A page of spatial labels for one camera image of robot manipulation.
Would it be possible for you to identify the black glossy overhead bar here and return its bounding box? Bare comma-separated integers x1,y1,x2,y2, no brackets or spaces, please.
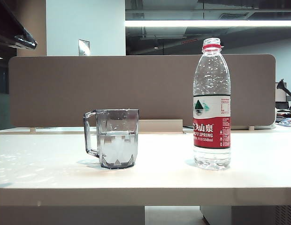
0,0,38,50

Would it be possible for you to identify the white ceiling light strip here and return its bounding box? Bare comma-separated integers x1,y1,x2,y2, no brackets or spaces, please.
124,19,291,28

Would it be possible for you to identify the beige desk cable flap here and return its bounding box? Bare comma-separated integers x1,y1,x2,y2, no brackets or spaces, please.
138,119,184,134

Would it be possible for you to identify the clear red-label water bottle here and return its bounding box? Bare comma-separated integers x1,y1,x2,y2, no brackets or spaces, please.
192,37,232,171

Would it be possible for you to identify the silver wall plate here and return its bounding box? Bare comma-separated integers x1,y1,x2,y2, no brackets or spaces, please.
77,38,91,57

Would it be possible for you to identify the transparent grey plastic mug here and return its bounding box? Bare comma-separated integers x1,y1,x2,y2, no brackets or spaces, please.
83,108,139,169

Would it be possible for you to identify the brown desk partition panel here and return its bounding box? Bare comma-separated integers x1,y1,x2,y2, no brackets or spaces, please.
8,54,277,128

